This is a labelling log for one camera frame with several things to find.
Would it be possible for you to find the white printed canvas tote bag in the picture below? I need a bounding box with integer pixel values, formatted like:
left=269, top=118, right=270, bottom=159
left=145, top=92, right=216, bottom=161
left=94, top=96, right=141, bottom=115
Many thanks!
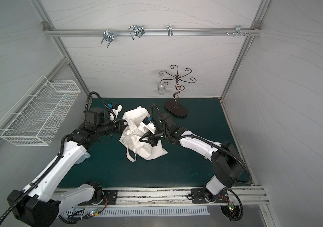
left=120, top=106, right=168, bottom=162

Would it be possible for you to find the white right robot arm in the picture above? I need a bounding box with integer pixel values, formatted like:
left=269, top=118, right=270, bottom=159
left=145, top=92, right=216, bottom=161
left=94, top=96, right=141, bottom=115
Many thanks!
left=139, top=113, right=246, bottom=201

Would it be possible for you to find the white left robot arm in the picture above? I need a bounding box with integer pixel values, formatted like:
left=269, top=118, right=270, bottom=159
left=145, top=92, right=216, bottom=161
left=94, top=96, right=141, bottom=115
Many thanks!
left=4, top=103, right=127, bottom=227

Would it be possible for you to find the bronze scroll hanger stand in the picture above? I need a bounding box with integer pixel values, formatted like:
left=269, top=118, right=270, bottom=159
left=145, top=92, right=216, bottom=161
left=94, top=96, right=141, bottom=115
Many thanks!
left=160, top=64, right=197, bottom=117

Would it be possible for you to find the light blue plastic cup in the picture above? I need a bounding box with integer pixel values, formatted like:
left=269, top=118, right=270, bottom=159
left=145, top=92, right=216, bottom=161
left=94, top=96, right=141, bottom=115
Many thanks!
left=75, top=152, right=91, bottom=165

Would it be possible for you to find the green table mat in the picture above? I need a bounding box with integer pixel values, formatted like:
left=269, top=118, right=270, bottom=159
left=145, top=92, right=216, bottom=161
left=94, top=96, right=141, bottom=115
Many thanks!
left=59, top=98, right=234, bottom=188

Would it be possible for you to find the clear glass bottle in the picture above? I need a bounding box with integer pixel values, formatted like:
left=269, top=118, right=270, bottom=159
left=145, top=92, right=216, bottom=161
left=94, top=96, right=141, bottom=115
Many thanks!
left=157, top=71, right=166, bottom=95

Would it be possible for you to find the metal clamp far left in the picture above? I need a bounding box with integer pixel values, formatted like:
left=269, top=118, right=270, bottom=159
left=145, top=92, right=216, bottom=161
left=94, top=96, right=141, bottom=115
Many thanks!
left=101, top=30, right=114, bottom=48

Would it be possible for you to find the metal clamp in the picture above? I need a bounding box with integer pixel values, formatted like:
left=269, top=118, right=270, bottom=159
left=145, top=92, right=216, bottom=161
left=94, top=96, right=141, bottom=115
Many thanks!
left=226, top=25, right=251, bottom=37
left=167, top=25, right=173, bottom=37
left=101, top=30, right=114, bottom=48
left=128, top=25, right=145, bottom=40

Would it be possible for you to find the metal clamp right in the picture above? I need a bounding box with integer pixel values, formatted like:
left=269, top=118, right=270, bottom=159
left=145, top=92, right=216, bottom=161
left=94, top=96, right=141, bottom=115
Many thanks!
left=226, top=25, right=251, bottom=37

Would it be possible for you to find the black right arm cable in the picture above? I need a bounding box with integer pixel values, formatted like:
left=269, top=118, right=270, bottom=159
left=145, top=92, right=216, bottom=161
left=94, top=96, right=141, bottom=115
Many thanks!
left=150, top=103, right=253, bottom=222

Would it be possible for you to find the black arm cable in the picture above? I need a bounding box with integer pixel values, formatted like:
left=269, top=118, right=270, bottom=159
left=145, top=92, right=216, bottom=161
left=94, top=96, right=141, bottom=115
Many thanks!
left=150, top=103, right=253, bottom=222
left=0, top=91, right=118, bottom=227

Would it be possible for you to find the white wire basket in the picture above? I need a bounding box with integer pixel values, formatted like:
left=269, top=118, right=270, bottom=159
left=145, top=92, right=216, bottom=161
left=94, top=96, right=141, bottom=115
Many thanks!
left=0, top=75, right=80, bottom=147

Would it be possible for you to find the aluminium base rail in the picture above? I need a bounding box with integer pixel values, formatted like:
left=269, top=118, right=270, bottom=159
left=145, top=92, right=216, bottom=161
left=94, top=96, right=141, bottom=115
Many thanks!
left=36, top=185, right=270, bottom=211

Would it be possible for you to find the aluminium top rail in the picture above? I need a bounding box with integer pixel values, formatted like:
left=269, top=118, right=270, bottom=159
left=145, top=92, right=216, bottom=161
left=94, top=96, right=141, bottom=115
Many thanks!
left=43, top=27, right=262, bottom=37

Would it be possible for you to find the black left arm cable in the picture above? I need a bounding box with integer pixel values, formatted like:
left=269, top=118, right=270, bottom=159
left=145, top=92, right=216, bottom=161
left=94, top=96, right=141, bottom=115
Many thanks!
left=0, top=91, right=118, bottom=227

